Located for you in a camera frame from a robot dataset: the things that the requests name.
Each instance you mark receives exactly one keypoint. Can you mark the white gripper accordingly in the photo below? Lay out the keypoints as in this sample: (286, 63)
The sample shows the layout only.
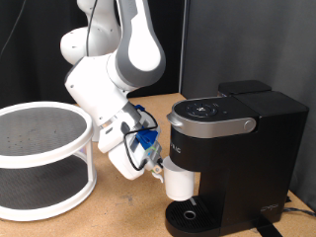
(125, 161)

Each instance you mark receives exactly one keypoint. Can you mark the white mug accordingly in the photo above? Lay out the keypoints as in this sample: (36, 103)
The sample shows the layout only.
(177, 184)

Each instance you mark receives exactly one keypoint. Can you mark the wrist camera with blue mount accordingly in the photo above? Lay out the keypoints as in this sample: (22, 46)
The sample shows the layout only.
(146, 138)

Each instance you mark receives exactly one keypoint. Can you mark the black backdrop curtain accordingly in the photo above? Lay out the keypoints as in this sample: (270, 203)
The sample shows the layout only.
(33, 65)

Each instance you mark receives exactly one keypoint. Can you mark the black tape strip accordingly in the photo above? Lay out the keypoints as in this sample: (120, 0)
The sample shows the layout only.
(268, 230)

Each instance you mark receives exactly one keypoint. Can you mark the grey partition panel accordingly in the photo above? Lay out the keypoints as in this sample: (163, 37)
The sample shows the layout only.
(289, 59)

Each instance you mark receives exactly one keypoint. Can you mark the black Keurig coffee machine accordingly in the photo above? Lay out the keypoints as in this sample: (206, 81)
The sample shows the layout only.
(250, 164)

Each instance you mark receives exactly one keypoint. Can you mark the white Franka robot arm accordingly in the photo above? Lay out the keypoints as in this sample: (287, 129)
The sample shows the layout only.
(105, 85)

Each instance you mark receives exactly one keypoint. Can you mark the black drip tray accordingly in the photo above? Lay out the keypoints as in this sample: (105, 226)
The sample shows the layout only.
(179, 214)

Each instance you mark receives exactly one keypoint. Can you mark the white two-tier turntable shelf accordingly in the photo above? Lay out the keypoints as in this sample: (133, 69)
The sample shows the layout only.
(49, 158)

